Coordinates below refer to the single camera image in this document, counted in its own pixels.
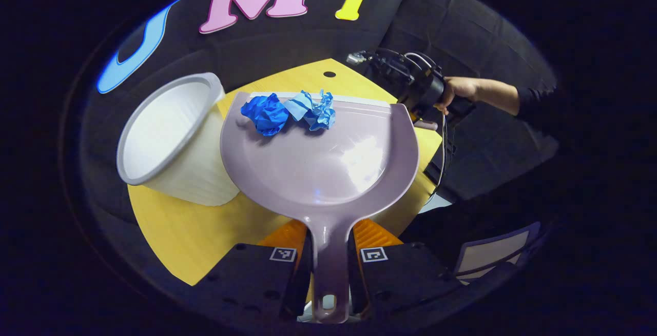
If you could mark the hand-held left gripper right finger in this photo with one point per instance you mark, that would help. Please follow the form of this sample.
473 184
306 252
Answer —
356 279

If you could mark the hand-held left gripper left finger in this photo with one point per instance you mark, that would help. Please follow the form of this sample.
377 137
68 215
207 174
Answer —
297 279

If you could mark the light blue paper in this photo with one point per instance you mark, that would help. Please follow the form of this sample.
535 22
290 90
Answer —
318 113

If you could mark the pink dustpan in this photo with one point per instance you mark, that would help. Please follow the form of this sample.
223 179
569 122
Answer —
318 172

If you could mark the white garbage bin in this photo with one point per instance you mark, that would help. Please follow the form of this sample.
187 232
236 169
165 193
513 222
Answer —
164 125

